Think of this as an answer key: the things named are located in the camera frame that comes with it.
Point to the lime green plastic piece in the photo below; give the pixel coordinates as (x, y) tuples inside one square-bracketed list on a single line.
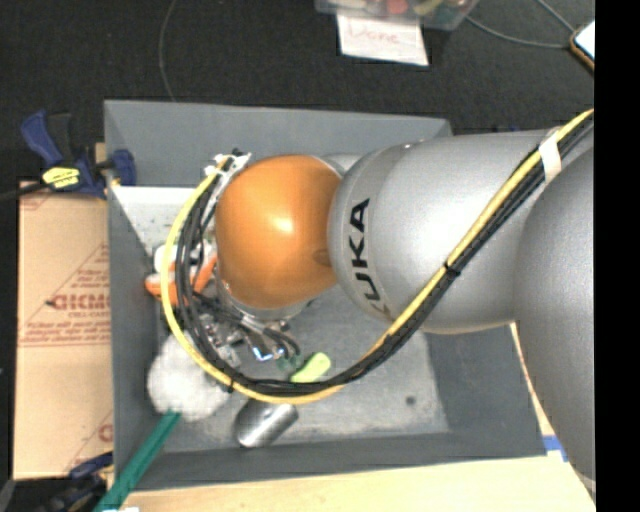
[(312, 367)]

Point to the silver metal can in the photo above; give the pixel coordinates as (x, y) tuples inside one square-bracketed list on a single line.
[(265, 424)]

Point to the white fluffy cloth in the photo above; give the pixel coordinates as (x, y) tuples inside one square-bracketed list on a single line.
[(180, 385)]

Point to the orange and white toy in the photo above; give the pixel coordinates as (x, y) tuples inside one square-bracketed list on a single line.
[(167, 287)]

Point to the grey metal bin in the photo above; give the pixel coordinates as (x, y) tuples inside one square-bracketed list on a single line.
[(380, 410)]

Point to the dark green flat block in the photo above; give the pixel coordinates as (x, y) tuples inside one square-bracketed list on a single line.
[(142, 462)]

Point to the brown cardboard board red print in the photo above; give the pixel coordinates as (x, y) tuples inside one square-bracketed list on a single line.
[(55, 390)]

